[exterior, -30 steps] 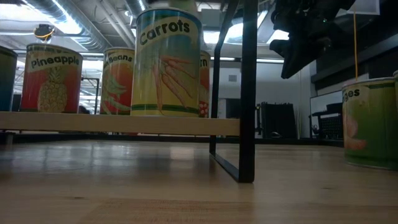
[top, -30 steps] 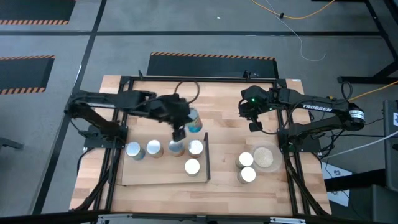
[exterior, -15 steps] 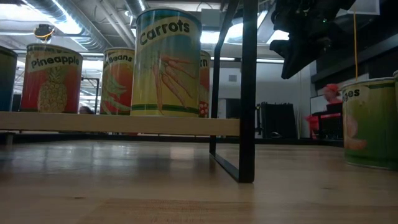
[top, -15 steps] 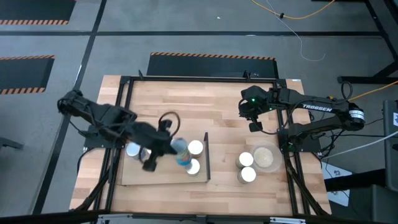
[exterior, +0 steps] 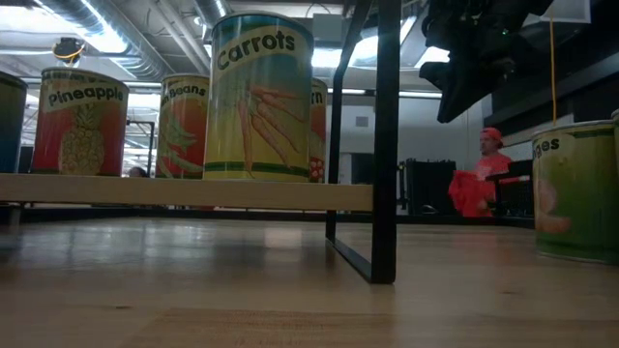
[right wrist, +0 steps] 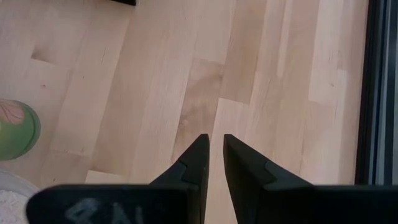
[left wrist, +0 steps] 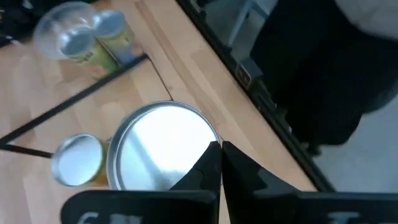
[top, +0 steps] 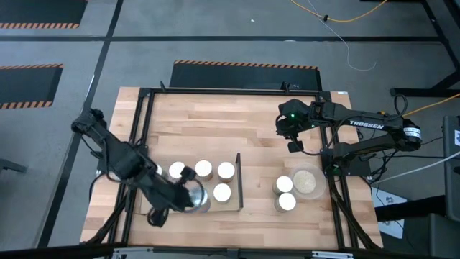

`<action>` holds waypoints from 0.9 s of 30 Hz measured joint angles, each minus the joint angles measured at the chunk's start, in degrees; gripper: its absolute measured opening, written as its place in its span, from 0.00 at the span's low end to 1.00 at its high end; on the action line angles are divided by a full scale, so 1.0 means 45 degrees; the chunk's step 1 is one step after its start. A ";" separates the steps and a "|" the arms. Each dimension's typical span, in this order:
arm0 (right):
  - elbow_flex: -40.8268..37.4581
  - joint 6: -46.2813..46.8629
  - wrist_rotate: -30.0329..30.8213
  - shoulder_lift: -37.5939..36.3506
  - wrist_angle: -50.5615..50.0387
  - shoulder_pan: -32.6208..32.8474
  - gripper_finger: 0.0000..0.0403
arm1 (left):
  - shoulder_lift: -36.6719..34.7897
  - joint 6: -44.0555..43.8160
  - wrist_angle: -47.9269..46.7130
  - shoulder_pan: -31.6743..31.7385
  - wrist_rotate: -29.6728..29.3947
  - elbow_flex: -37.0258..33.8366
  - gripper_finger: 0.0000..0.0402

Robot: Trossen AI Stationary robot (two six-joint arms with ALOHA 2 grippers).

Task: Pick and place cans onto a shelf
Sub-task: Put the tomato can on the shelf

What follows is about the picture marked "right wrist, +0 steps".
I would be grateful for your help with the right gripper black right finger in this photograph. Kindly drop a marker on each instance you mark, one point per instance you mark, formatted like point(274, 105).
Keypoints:
point(248, 177)

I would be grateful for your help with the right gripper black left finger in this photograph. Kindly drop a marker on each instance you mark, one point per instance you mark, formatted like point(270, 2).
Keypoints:
point(192, 174)

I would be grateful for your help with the clear plastic bowl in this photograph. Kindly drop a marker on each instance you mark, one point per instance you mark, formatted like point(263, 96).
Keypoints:
point(12, 182)

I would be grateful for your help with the black aluminium table frame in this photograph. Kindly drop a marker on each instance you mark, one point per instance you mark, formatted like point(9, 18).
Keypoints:
point(368, 93)

